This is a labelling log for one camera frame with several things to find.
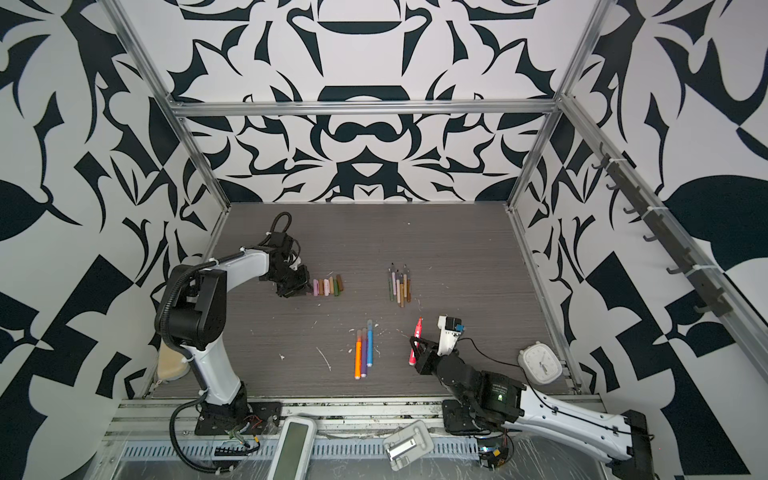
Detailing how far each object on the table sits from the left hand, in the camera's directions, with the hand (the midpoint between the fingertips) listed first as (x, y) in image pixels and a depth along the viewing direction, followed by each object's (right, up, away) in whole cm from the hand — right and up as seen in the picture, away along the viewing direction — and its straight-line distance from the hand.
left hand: (312, 284), depth 96 cm
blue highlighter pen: (+19, -15, -11) cm, 26 cm away
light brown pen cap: (+3, -1, +1) cm, 3 cm away
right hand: (+29, -12, -19) cm, 37 cm away
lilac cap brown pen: (+29, -2, 0) cm, 29 cm away
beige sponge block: (-33, -18, -17) cm, 41 cm away
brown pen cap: (+8, +2, +3) cm, 9 cm away
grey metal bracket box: (+28, -32, -27) cm, 51 cm away
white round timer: (+64, -19, -16) cm, 68 cm away
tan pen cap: (+6, +1, +3) cm, 6 cm away
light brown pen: (+30, +1, +3) cm, 30 cm away
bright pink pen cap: (+1, -1, 0) cm, 1 cm away
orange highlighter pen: (+16, -17, -13) cm, 27 cm away
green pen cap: (+8, -1, +1) cm, 8 cm away
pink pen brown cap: (+26, +1, +3) cm, 26 cm away
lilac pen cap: (+4, -1, +1) cm, 5 cm away
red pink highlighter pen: (+31, -10, -18) cm, 38 cm away
